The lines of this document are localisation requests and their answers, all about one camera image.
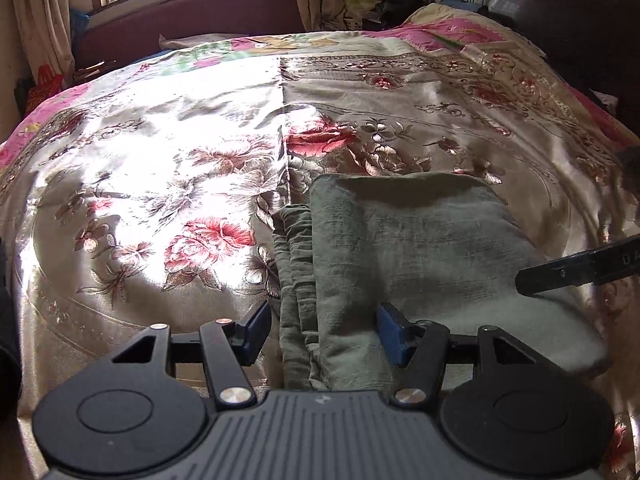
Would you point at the green pants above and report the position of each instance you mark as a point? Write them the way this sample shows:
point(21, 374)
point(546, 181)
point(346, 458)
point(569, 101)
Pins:
point(425, 250)

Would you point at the blue cloth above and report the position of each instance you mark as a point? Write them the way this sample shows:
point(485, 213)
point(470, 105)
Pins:
point(460, 2)

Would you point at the blue bag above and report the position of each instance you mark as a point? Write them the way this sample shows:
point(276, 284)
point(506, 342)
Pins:
point(79, 20)

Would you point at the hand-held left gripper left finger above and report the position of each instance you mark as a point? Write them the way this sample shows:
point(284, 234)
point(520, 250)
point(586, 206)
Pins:
point(257, 330)

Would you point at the black garment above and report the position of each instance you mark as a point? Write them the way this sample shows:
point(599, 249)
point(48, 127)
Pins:
point(400, 5)

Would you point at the dark wooden headboard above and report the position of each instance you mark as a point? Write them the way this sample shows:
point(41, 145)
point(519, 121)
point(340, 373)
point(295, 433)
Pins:
point(575, 20)

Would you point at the white cloth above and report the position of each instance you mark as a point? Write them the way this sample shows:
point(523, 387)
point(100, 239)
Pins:
point(200, 41)

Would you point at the floral satin blanket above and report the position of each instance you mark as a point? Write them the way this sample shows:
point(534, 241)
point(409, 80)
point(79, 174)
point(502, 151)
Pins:
point(150, 160)

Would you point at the pale cloth pile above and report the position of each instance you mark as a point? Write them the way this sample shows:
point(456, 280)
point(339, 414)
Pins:
point(361, 12)

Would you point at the maroon padded sofa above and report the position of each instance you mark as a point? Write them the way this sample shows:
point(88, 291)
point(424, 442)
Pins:
point(200, 10)

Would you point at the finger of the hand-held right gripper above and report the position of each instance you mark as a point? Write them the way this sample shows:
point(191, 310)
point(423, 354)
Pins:
point(555, 274)

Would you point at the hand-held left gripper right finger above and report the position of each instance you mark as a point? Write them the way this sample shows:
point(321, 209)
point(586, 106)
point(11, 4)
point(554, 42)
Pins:
point(392, 332)

